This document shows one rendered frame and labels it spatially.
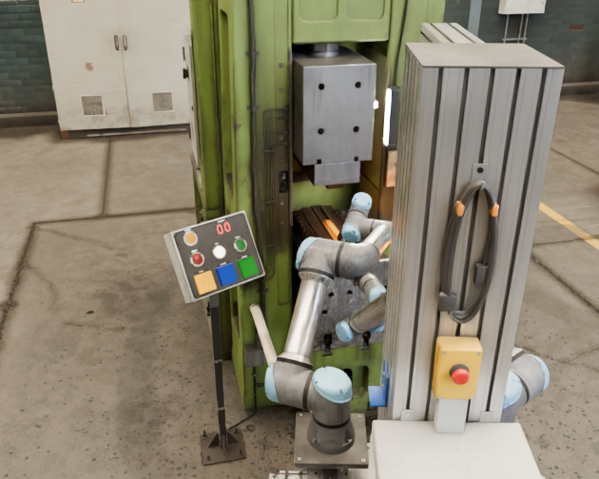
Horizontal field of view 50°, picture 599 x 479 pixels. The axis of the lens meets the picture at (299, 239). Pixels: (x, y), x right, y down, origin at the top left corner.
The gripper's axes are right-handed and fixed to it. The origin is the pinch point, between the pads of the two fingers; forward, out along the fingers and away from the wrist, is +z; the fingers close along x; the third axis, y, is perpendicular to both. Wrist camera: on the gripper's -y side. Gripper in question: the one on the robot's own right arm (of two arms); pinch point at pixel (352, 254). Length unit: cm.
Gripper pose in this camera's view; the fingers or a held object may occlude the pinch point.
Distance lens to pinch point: 266.3
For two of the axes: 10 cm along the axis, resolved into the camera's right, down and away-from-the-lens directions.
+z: -2.3, -4.1, 8.8
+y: 0.1, 9.0, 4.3
